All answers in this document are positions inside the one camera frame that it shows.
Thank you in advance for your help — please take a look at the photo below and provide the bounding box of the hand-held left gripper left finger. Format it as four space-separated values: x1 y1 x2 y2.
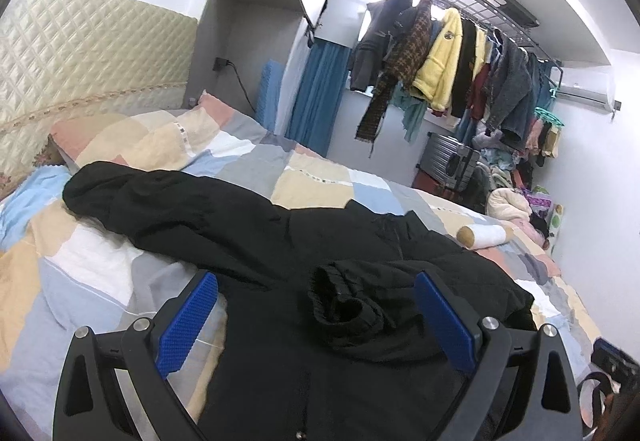
52 269 219 441

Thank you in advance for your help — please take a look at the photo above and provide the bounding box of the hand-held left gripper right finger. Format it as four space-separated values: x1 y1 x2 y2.
414 270 585 441

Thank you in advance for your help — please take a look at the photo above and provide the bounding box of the black jacket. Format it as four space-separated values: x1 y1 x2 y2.
62 161 536 441

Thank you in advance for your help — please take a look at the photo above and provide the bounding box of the pile of clothes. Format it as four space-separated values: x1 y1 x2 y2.
470 131 561 247

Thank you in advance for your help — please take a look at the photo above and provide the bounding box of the white bolster pillow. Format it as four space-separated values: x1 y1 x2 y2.
456 222 516 251

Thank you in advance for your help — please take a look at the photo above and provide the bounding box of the dark red suitcase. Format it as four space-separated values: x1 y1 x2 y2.
412 168 461 202

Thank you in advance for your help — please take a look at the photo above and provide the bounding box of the dotted rolled mat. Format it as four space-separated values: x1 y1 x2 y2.
547 203 563 249

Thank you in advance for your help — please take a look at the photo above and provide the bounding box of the silver suitcase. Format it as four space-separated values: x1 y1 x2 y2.
417 131 483 196

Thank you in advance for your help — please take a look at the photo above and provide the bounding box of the black bag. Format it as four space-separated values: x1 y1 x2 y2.
591 338 640 384

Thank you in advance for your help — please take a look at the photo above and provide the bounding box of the patchwork quilt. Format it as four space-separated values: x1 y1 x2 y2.
0 93 603 441

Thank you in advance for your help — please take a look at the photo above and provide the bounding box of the patchwork pillow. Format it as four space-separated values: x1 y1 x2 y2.
50 93 261 169

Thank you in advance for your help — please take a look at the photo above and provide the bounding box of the light blue blanket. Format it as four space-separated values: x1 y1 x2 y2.
0 166 71 252

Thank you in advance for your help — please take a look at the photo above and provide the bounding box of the teal hanging scarf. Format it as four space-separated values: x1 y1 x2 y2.
392 83 428 144

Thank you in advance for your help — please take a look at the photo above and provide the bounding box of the green sock drying hanger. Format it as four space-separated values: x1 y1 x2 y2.
522 88 566 166

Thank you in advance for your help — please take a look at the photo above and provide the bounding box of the maroon hanging garment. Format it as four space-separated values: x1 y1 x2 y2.
467 66 493 119

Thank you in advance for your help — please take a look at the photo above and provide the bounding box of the grey denim jacket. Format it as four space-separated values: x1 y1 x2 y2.
482 38 533 149

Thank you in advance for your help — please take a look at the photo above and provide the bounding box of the black hanging garment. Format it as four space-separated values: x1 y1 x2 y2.
450 18 481 119

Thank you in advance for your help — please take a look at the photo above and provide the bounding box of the yellow fleece jacket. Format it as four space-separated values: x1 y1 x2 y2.
411 7 463 118

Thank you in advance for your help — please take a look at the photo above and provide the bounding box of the blue curtain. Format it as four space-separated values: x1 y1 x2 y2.
290 41 351 159

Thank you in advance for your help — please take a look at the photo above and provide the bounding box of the white air conditioner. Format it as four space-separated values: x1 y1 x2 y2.
555 66 618 112

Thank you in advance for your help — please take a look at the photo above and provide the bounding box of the pale yellow hanging shirt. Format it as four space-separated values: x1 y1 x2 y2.
472 28 488 76

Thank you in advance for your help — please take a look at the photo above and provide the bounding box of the cream quilted headboard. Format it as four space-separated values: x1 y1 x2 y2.
0 0 199 202

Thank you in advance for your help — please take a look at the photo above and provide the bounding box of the brown plaid hanging scarf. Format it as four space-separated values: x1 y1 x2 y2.
355 0 433 156

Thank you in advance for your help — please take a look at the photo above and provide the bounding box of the black hanging coat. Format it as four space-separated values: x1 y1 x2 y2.
348 0 421 92

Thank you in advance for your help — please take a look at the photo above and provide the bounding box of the black strap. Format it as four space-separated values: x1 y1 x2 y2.
577 371 623 427

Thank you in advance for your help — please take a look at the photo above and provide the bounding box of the black wall charger with cable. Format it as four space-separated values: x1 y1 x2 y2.
212 57 256 116

